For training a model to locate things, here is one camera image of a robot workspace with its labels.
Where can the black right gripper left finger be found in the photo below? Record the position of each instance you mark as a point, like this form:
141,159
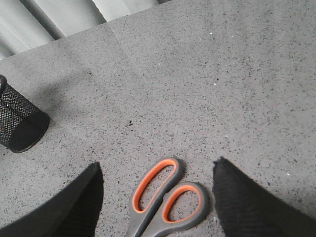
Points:
73,212

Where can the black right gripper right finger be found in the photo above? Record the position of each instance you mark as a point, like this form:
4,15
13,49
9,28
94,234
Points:
245,209

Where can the grey orange scissors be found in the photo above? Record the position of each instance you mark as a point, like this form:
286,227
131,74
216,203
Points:
153,221

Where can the black mesh pen holder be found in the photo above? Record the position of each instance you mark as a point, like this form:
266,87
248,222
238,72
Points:
22,124

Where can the grey curtain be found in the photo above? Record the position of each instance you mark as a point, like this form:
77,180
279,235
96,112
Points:
26,24

